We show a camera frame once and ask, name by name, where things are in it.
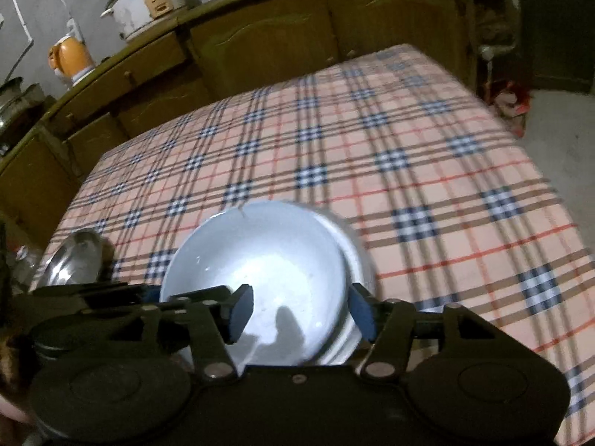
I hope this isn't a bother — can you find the steel bowl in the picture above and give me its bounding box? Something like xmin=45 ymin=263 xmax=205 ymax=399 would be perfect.
xmin=33 ymin=229 xmax=107 ymax=289

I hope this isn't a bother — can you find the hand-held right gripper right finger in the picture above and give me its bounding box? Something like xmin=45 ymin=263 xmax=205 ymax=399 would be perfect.
xmin=348 ymin=282 xmax=496 ymax=380

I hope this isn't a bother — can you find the orange electric kettle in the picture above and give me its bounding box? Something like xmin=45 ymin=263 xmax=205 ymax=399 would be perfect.
xmin=48 ymin=35 xmax=96 ymax=85

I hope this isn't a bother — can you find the large steel plate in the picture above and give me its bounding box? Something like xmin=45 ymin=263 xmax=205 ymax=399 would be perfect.
xmin=246 ymin=199 xmax=376 ymax=289

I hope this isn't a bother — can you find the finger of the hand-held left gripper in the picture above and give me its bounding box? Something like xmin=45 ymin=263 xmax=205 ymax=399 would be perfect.
xmin=30 ymin=282 xmax=161 ymax=302
xmin=81 ymin=285 xmax=232 ymax=314

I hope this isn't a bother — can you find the steel steamer pot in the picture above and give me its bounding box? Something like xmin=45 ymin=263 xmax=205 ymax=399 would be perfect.
xmin=0 ymin=77 xmax=24 ymax=117

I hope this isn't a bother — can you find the white rice cooker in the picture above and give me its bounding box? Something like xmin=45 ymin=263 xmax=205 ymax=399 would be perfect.
xmin=101 ymin=0 xmax=187 ymax=40

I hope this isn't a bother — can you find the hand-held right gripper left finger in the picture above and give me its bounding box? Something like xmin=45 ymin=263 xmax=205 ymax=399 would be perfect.
xmin=116 ymin=284 xmax=255 ymax=380

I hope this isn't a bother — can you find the brown wooden cabinet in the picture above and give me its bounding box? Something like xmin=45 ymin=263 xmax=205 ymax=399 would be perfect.
xmin=0 ymin=0 xmax=489 ymax=247

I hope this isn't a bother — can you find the deep white bowl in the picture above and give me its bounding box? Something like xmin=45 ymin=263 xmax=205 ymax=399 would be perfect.
xmin=159 ymin=201 xmax=348 ymax=367

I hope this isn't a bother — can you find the plaid tablecloth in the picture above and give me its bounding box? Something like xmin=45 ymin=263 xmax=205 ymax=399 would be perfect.
xmin=28 ymin=43 xmax=595 ymax=446

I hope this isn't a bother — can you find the white wall pipe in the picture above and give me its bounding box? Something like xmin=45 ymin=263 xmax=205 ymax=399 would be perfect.
xmin=4 ymin=0 xmax=35 ymax=75

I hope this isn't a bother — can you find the dark green door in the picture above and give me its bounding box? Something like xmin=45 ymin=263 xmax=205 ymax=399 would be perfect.
xmin=516 ymin=0 xmax=595 ymax=96

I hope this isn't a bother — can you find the red plastic bag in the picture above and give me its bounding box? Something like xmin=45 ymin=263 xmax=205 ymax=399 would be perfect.
xmin=483 ymin=79 xmax=531 ymax=117

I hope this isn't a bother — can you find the steel cooking pot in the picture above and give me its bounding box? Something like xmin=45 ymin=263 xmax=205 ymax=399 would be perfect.
xmin=21 ymin=83 xmax=45 ymax=107

